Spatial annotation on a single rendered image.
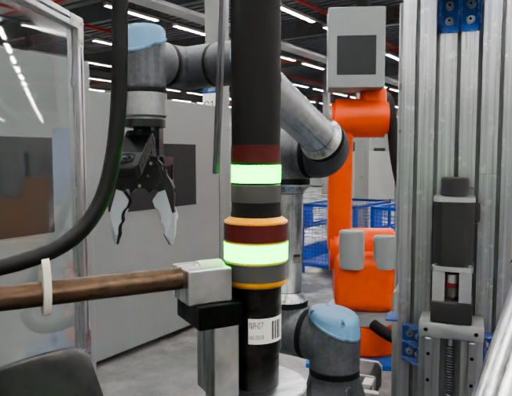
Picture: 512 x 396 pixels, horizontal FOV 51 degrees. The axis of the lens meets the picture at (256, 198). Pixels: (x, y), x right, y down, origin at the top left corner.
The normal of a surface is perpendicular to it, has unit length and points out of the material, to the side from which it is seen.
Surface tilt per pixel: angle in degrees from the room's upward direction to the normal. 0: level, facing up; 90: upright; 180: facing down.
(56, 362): 43
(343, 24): 90
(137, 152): 31
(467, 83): 90
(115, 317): 90
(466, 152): 90
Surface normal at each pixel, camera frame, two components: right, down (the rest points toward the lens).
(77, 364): 0.56, -0.70
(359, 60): -0.10, 0.07
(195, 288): 0.48, 0.07
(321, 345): -0.57, 0.07
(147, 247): 0.83, 0.04
